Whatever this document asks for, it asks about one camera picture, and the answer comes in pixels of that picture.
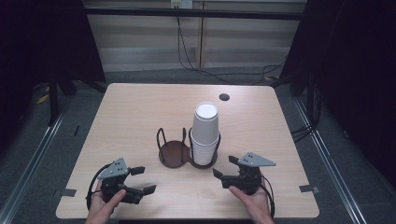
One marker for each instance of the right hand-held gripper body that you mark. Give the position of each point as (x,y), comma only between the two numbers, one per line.
(249,177)

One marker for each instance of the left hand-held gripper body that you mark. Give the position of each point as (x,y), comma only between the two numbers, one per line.
(113,170)

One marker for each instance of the stack of white cups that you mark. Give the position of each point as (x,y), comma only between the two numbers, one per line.
(205,130)

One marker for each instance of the person's right hand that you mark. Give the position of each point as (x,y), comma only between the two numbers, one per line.
(252,202)

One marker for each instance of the person's left hand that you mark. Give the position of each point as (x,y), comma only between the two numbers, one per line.
(102,205)

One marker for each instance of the grey tape strip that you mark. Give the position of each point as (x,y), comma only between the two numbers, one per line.
(308,188)
(65,193)

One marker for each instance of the small black floor strip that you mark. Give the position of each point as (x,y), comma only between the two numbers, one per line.
(76,130)

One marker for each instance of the dark round table grommet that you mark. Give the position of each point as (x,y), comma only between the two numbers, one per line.
(224,97)

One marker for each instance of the yellow floor tape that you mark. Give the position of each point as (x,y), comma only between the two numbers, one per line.
(269,77)
(42,99)

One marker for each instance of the black metal stand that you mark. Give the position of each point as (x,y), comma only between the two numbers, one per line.
(53,102)

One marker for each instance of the black curtain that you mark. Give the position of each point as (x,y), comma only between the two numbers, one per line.
(46,37)
(358,62)

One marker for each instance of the black horizontal metal bar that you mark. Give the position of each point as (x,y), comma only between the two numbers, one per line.
(140,12)

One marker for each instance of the metal floor rail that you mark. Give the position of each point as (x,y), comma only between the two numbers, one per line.
(327,161)
(33,165)

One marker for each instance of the white wall socket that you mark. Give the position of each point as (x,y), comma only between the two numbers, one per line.
(182,3)

